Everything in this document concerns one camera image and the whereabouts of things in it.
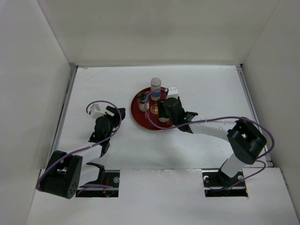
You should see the black cap grinder bottle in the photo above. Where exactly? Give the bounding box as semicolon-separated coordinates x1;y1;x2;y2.
137;92;150;112
158;117;169;123

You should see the tall blue label spice jar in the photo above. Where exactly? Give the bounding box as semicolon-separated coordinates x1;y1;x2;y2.
150;77;161;101

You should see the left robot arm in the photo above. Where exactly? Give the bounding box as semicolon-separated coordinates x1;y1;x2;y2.
36;104;126;199

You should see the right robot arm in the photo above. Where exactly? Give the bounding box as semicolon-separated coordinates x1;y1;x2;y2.
157;97;267;187

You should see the red round tray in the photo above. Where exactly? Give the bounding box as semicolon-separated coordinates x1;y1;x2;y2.
130;87;173;131

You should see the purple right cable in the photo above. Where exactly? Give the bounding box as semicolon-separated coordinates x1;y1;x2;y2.
144;88;275;190

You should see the purple cable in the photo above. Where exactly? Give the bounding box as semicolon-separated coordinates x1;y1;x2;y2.
144;88;275;190
36;100;122;196

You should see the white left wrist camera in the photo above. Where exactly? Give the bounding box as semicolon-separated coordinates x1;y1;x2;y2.
89;104;105;119

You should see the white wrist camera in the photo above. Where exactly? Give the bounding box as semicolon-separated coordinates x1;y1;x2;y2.
89;104;105;119
166;86;179;99

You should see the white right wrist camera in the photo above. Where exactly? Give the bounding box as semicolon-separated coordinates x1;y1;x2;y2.
166;86;179;99

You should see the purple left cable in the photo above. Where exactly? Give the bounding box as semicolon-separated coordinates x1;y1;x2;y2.
36;100;122;196

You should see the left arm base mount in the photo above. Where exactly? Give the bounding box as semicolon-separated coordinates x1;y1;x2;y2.
75;170;120;198

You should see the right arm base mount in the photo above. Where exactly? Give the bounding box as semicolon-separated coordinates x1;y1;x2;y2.
202;170;248;197

